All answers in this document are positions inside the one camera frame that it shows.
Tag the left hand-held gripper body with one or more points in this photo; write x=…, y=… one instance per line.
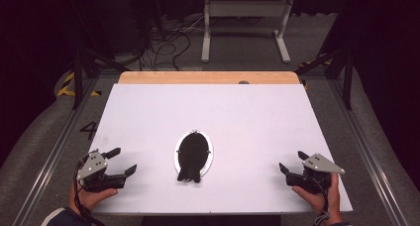
x=92, y=168

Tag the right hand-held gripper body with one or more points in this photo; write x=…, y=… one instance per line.
x=318, y=165

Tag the black cloth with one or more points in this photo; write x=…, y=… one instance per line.
x=193, y=156

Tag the person's left hand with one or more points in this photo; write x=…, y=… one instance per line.
x=85, y=199

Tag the person's right hand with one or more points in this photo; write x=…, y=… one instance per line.
x=318, y=203

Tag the black metal stand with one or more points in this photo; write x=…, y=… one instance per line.
x=78, y=80
x=347, y=80

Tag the yellow black floor tape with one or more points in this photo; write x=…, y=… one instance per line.
x=313, y=63
x=67, y=84

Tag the grey table grommet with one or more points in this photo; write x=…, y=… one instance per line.
x=243, y=82

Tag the white metal stand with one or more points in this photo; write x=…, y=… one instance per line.
x=246, y=9

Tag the aluminium floor rail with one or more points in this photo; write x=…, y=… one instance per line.
x=373, y=160
x=52, y=160

